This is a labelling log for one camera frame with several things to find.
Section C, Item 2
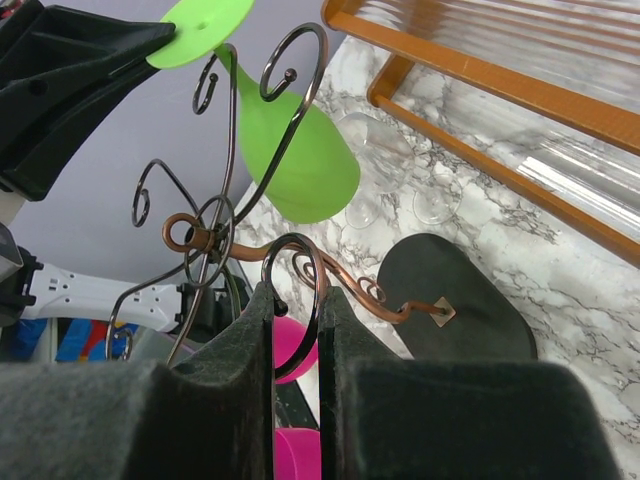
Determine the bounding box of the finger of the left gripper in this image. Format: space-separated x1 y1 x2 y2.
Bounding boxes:
1 1 176 201

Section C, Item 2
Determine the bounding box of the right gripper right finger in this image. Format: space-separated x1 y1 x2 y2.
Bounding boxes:
318 287 621 479

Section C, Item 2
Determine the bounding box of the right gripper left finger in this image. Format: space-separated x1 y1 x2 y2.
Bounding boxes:
1 284 274 479

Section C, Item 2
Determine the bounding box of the metal wine glass rack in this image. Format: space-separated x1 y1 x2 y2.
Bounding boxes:
104 21 539 386

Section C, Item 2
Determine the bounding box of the green plastic wine glass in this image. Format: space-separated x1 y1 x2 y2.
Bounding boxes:
147 1 360 224

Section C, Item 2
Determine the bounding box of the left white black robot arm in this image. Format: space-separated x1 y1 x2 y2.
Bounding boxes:
1 1 252 332

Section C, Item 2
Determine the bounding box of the frosted clear wine glass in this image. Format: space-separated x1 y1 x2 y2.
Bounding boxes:
412 173 462 225

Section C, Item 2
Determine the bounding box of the orange wooden dish rack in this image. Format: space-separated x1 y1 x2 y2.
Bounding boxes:
322 1 639 265

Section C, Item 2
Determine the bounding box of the right pink plastic goblet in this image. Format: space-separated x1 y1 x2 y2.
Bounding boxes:
274 428 322 480

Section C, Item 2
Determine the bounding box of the pink plastic goblet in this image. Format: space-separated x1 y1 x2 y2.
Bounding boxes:
274 428 322 480
274 316 318 385

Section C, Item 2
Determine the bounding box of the left pink plastic goblet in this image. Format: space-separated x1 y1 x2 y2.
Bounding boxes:
274 316 318 385

